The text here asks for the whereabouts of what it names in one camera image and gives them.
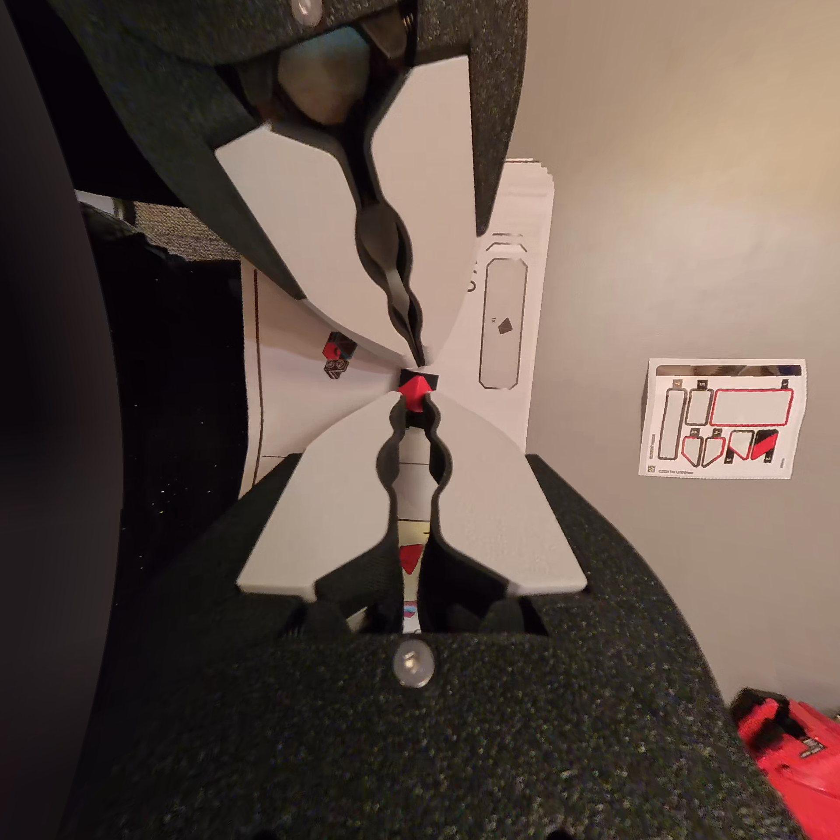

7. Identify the small black red brick assembly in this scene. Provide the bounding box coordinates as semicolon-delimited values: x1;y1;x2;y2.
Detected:
397;369;439;429

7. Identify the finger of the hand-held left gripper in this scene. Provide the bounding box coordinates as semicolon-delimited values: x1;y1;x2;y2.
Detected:
214;125;429;366
369;54;478;366

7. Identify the red brick-built toy car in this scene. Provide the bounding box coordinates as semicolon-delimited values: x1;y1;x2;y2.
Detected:
730;688;840;840

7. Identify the white instruction booklet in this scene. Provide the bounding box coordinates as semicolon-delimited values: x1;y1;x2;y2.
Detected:
239;157;556;634

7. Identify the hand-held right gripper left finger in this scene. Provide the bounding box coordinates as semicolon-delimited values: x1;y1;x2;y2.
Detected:
236;394;403;602

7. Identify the white sticker sheet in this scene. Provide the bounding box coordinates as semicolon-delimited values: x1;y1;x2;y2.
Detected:
638;357;807;480

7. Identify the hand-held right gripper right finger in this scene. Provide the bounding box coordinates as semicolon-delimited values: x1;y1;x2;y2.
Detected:
428;394;589;598

